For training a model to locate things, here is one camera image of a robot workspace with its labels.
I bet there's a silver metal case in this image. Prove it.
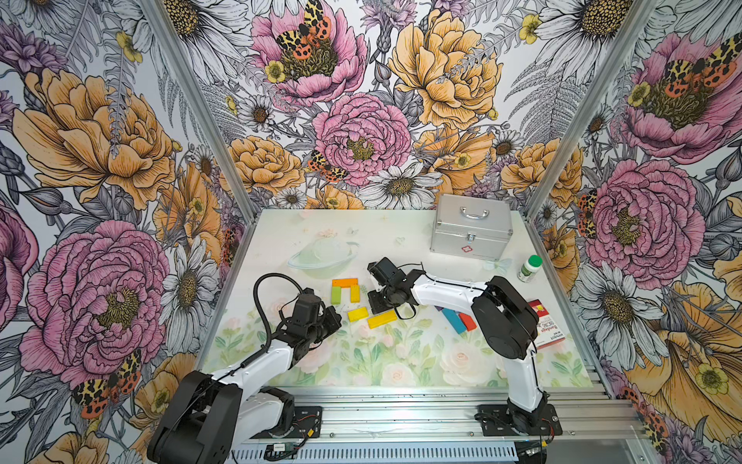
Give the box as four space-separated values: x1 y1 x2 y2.
430 194 513 260

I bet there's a teal block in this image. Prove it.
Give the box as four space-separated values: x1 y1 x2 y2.
441 309 468 334

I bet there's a white green-capped bottle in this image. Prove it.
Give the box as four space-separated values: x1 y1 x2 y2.
518 254 543 282

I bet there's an aluminium rail frame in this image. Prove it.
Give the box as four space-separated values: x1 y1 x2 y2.
144 385 656 464

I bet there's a yellow small block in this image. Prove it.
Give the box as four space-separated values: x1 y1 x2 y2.
350 285 361 304

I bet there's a clear glass bowl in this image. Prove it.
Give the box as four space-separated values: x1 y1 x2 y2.
287 237 359 280

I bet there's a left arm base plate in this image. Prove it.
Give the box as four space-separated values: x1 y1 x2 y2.
253 406 324 440

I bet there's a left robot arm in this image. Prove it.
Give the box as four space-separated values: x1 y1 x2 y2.
147 288 341 463

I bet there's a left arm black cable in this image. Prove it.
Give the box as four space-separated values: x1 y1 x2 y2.
252 271 305 349

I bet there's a red block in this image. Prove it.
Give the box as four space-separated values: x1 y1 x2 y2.
459 313 477 332

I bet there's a red bandage box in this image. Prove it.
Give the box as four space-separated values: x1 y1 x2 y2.
529 300 566 349

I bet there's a yellow long block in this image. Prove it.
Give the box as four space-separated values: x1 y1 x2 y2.
367 310 398 330
347 307 369 323

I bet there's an orange block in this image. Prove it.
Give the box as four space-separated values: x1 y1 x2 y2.
332 278 359 288

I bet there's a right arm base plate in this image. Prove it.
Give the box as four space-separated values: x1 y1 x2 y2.
475 403 563 439

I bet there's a lime green block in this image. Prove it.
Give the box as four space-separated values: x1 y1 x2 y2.
330 286 343 305

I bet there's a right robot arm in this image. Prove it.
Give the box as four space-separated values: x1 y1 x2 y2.
367 257 548 434

